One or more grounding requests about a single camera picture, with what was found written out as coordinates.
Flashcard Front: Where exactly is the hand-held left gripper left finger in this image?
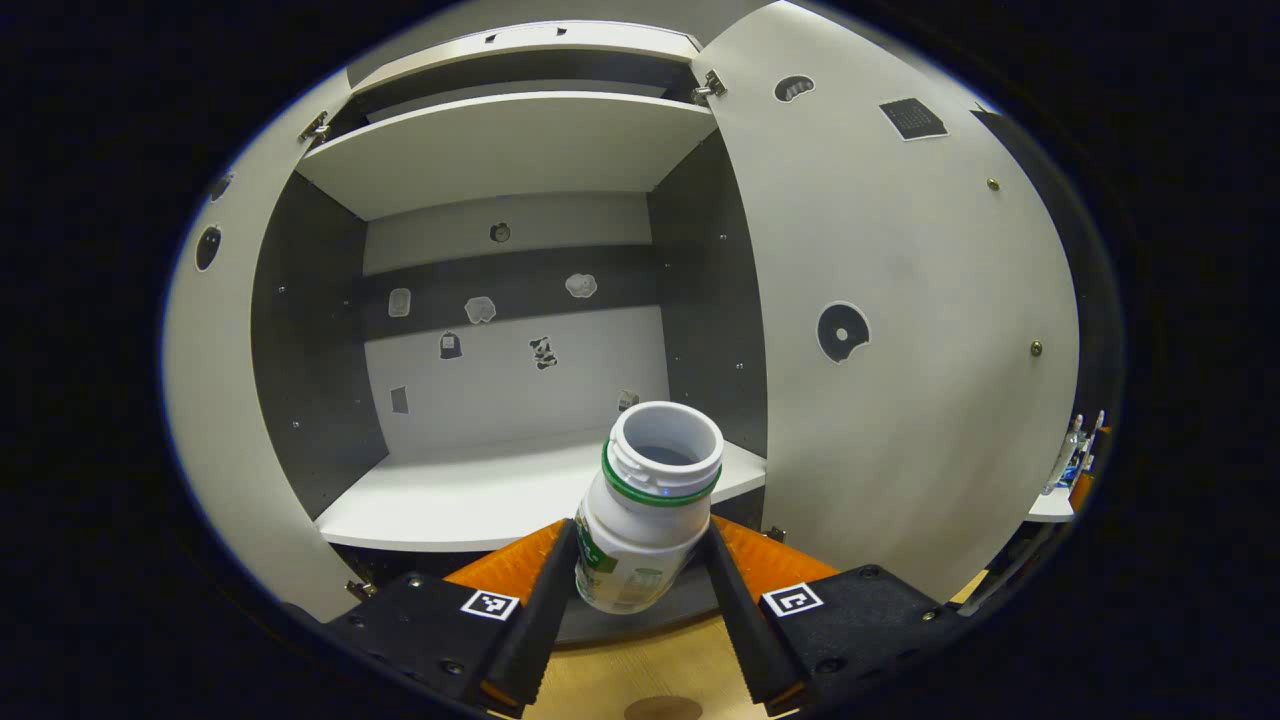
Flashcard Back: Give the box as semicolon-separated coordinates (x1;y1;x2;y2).
320;518;581;713

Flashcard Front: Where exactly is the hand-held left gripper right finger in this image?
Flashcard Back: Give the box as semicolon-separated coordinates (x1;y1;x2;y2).
700;515;966;716

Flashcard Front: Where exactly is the white plastic bottle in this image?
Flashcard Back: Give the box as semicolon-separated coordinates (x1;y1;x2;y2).
575;400;725;615

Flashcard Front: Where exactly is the brown round table sticker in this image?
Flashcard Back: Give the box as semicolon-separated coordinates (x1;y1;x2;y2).
625;695;704;720

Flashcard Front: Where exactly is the white cabinet shelf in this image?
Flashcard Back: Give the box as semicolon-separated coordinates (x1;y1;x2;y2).
297;92;719;221
315;430;766;553

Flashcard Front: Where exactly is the white cabinet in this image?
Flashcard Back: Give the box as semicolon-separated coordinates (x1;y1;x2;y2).
250;20;771;646

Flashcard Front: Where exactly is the white cabinet door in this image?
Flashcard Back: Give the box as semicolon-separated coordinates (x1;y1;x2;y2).
162;70;361;623
690;0;1081;606

